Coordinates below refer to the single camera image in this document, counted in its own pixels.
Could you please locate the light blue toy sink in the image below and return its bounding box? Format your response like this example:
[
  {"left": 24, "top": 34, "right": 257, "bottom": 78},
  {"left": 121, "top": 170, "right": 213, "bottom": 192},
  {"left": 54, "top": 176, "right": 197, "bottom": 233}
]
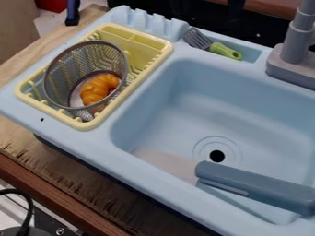
[{"left": 0, "top": 4, "right": 315, "bottom": 236}]

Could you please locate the yellow dish rack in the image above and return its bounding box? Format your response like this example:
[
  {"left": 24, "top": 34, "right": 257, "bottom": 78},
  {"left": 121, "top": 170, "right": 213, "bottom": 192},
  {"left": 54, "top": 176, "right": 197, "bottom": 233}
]
[{"left": 13, "top": 22, "right": 175, "bottom": 133}]

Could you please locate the orange toy croissant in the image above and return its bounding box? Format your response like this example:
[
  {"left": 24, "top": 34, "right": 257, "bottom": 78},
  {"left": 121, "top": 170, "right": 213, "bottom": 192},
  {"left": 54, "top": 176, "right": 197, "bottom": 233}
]
[{"left": 78, "top": 73, "right": 121, "bottom": 107}]

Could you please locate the silver mesh strainer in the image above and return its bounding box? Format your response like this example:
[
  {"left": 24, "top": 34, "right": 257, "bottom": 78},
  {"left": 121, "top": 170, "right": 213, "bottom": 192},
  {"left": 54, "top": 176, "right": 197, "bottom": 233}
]
[{"left": 41, "top": 40, "right": 131, "bottom": 123}]

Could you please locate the green handled grey spatula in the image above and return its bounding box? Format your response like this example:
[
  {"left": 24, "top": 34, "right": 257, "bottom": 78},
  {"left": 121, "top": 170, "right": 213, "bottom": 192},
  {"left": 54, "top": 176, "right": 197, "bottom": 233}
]
[{"left": 181, "top": 26, "right": 244, "bottom": 62}]

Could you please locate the black cable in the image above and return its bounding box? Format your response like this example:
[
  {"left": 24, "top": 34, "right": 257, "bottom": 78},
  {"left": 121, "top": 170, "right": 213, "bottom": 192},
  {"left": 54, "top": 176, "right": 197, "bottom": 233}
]
[{"left": 0, "top": 187, "right": 36, "bottom": 236}]

